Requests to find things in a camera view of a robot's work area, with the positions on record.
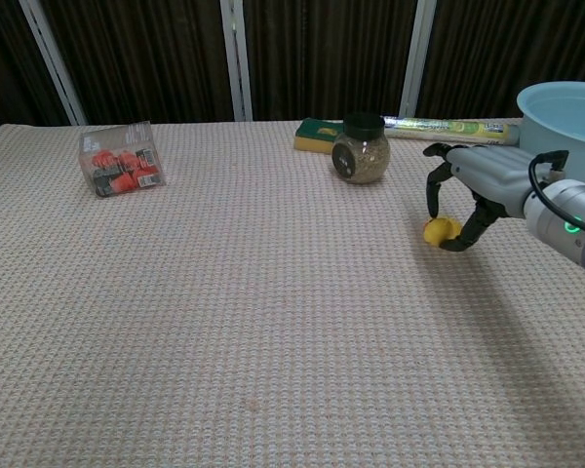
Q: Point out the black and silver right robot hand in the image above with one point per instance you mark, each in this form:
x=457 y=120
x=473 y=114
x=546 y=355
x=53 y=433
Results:
x=492 y=170

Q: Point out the small orange-yellow ball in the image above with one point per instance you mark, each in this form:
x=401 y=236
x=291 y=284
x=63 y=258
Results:
x=439 y=230

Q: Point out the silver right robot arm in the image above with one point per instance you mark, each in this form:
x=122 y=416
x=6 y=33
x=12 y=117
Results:
x=580 y=209

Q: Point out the cling film roll box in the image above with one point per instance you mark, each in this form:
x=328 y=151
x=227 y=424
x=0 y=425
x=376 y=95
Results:
x=448 y=129

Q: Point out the light blue plastic basin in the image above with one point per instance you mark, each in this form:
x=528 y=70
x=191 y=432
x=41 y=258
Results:
x=575 y=122

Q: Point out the dark pleated curtain panel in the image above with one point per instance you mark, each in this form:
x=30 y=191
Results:
x=146 y=58
x=5 y=63
x=326 y=53
x=517 y=44

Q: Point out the glass jar with black lid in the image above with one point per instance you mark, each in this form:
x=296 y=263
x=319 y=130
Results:
x=363 y=156

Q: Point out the green and yellow sponge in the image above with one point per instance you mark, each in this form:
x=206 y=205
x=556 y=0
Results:
x=314 y=134

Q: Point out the beige woven tablecloth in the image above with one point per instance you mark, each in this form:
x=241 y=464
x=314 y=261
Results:
x=248 y=317

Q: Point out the clear box with red items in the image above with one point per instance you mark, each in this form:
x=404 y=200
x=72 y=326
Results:
x=122 y=163

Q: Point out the white metal frame post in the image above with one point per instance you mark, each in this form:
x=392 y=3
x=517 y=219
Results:
x=417 y=58
x=53 y=63
x=236 y=63

